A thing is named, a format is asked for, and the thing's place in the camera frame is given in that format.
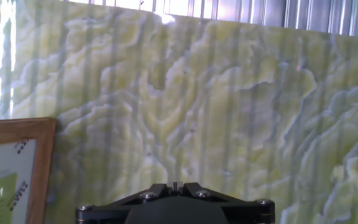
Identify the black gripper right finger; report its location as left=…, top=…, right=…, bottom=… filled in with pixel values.
left=175, top=182, right=276, bottom=224

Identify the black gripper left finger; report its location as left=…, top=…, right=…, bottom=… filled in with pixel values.
left=75, top=182, right=175, bottom=224

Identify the long wooden stick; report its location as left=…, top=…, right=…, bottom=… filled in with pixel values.
left=0, top=117, right=57, bottom=224

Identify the green marble pattern mat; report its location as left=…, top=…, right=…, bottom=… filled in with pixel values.
left=0, top=0, right=358, bottom=224

